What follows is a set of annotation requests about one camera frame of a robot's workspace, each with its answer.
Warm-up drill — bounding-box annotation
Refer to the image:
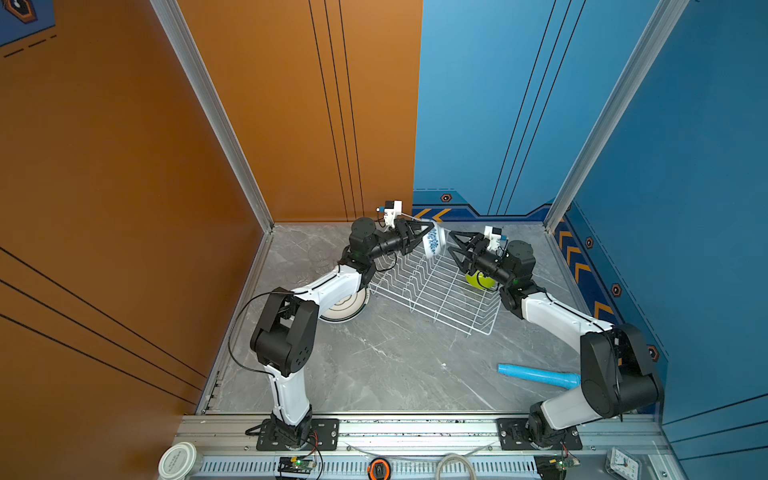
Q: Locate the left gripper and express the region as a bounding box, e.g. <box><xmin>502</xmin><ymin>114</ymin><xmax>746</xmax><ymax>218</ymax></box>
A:
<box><xmin>365</xmin><ymin>222</ymin><xmax>432</xmax><ymax>266</ymax></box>

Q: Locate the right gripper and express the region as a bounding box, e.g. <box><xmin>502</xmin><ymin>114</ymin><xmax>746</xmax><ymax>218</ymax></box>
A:
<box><xmin>447</xmin><ymin>233</ymin><xmax>514</xmax><ymax>290</ymax></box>

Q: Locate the blue white porcelain bowl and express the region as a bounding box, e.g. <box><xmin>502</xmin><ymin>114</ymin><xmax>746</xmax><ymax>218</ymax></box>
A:
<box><xmin>422</xmin><ymin>223</ymin><xmax>447</xmax><ymax>258</ymax></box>

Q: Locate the lime green bowl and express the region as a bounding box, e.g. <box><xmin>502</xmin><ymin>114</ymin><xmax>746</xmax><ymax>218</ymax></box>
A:
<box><xmin>465</xmin><ymin>271</ymin><xmax>497</xmax><ymax>292</ymax></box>

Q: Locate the white wire dish rack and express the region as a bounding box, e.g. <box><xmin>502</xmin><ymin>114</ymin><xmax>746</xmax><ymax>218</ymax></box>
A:
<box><xmin>369</xmin><ymin>230</ymin><xmax>501</xmax><ymax>335</ymax></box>

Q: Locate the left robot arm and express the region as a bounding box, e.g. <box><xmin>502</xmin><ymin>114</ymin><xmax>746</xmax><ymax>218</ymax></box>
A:
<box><xmin>250</xmin><ymin>214</ymin><xmax>438</xmax><ymax>448</ymax></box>

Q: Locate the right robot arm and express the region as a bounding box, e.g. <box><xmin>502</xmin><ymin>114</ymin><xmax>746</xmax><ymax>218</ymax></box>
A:
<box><xmin>447</xmin><ymin>231</ymin><xmax>664</xmax><ymax>449</ymax></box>

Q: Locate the light blue cylinder tube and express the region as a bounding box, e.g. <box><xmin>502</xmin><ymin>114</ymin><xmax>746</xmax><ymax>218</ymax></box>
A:
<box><xmin>497</xmin><ymin>364</ymin><xmax>581</xmax><ymax>390</ymax></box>

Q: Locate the orange black tape measure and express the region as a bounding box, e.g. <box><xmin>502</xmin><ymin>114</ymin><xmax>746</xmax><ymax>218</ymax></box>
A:
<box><xmin>367</xmin><ymin>457</ymin><xmax>392</xmax><ymax>480</ymax></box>

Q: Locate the green circuit board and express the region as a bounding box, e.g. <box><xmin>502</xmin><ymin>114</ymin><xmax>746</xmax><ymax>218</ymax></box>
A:
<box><xmin>276</xmin><ymin>456</ymin><xmax>319</xmax><ymax>479</ymax></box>

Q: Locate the white alarm clock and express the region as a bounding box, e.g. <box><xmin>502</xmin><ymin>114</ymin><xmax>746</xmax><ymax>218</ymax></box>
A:
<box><xmin>605</xmin><ymin>448</ymin><xmax>641</xmax><ymax>480</ymax></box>

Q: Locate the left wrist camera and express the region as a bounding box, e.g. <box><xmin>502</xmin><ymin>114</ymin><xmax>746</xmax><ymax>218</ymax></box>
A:
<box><xmin>377</xmin><ymin>200</ymin><xmax>402</xmax><ymax>229</ymax></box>

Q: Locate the white cable loop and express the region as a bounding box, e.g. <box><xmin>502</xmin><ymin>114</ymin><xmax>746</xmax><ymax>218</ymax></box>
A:
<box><xmin>435</xmin><ymin>454</ymin><xmax>479</xmax><ymax>480</ymax></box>

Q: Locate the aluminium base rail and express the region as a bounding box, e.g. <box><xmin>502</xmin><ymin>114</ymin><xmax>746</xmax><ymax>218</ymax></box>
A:
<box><xmin>174</xmin><ymin>413</ymin><xmax>686</xmax><ymax>479</ymax></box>

